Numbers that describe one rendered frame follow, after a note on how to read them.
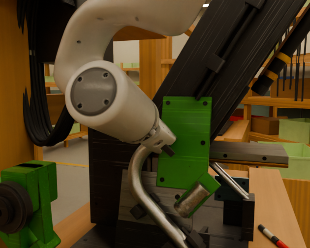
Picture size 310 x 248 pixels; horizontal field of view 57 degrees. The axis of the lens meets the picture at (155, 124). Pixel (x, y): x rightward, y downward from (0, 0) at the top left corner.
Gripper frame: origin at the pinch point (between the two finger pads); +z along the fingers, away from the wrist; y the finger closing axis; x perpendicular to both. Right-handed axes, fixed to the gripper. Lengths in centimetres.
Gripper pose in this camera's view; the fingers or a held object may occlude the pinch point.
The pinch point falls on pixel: (159, 135)
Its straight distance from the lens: 63.9
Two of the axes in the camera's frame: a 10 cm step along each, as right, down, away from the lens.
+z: 2.6, 2.1, 9.4
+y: -6.1, -7.2, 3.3
